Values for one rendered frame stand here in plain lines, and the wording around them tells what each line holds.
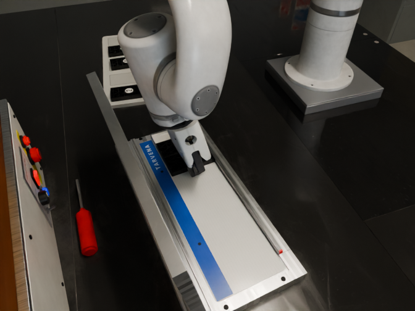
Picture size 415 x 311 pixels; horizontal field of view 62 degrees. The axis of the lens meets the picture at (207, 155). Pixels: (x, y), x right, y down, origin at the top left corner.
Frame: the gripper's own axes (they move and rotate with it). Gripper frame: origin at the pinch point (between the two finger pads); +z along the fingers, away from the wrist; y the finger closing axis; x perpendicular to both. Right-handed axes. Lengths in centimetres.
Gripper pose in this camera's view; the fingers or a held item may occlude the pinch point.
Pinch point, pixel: (195, 166)
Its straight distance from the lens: 70.7
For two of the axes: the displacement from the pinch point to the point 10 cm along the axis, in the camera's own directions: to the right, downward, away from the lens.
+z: 1.9, 6.2, 7.6
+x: -8.8, 4.4, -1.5
